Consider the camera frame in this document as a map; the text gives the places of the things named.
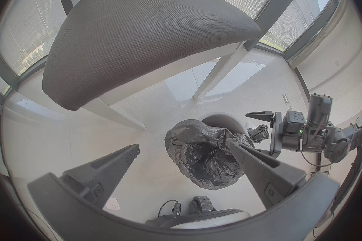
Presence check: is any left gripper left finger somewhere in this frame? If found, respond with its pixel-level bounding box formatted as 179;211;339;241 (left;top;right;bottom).
61;144;140;209

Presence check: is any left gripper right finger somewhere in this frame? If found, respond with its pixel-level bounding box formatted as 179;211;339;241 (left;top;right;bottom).
231;142;306;210

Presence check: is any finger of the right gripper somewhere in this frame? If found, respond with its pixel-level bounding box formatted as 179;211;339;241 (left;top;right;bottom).
245;111;274;122

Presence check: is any black plastic bag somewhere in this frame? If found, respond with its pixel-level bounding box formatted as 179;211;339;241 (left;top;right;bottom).
165;119;255;191

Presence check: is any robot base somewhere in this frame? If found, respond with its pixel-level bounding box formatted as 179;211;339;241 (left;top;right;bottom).
145;196;250;228

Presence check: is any crumpled black plastic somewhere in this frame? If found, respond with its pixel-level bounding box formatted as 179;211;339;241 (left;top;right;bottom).
247;124;269;144

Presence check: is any white trash bin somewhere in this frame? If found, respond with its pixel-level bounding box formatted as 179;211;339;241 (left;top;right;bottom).
201;112;247;136

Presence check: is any grey seat white chair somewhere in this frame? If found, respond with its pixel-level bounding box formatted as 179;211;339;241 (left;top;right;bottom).
42;0;262;131

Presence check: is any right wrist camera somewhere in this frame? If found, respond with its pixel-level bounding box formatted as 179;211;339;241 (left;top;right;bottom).
282;111;308;135

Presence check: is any black cable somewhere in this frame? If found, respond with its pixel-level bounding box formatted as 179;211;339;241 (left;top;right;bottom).
157;199;182;218

